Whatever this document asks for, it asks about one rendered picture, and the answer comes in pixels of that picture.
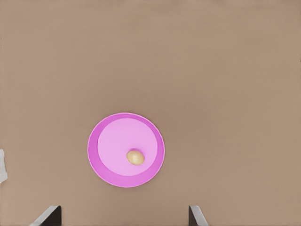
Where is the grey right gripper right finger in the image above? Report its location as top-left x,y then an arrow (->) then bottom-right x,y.
189,205 -> 209,226

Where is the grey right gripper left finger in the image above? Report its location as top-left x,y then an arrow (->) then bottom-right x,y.
30,205 -> 62,226

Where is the white egg box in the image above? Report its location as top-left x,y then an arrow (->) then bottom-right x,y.
0,149 -> 8,184

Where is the beige egg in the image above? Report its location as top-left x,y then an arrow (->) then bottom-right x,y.
126,150 -> 145,166

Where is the pink round plate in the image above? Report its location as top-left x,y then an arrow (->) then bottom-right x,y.
87,112 -> 166,188

